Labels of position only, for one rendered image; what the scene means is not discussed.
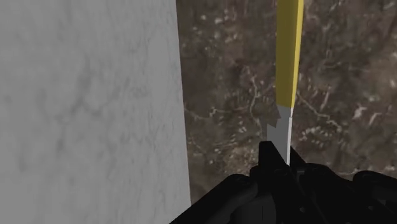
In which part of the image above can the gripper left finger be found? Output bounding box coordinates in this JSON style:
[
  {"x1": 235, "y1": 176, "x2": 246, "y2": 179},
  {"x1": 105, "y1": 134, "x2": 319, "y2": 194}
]
[{"x1": 169, "y1": 140, "x2": 294, "y2": 224}]

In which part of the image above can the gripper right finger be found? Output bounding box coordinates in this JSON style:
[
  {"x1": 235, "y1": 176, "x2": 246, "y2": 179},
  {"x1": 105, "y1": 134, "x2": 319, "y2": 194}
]
[{"x1": 289, "y1": 146, "x2": 397, "y2": 224}]

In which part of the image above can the yellow handled knife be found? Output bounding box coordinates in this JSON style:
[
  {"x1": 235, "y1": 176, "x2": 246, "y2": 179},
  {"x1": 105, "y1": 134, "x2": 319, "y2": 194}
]
[{"x1": 267, "y1": 0, "x2": 305, "y2": 167}]

